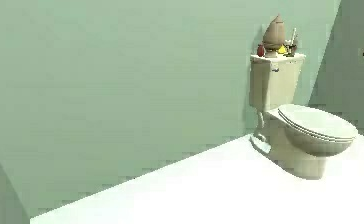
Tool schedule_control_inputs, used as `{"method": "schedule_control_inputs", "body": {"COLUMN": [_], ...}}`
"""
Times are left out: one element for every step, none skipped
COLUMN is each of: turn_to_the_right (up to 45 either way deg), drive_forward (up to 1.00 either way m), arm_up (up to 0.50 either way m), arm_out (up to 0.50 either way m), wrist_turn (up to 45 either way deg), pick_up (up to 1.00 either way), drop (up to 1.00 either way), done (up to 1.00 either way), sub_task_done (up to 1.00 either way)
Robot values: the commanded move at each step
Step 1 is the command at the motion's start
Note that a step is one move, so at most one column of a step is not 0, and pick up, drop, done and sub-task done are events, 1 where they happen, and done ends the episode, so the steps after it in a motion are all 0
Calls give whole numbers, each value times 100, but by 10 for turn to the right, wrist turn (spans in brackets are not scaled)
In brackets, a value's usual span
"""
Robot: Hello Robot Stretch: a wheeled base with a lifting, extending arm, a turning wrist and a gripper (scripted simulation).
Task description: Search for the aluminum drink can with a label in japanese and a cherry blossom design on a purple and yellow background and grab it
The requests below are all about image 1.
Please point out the cream white toilet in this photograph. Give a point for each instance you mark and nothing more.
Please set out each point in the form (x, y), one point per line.
(276, 86)

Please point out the small red round bottle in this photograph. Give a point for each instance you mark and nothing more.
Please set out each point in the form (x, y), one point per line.
(260, 50)

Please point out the small yellow object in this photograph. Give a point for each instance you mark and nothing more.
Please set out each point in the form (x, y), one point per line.
(282, 50)

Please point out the tan pointed vase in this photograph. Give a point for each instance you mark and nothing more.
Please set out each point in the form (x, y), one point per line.
(274, 33)

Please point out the small dark green object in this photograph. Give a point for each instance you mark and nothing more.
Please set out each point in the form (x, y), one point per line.
(291, 50)

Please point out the white candle stick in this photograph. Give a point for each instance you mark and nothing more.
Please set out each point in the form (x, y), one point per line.
(293, 36)

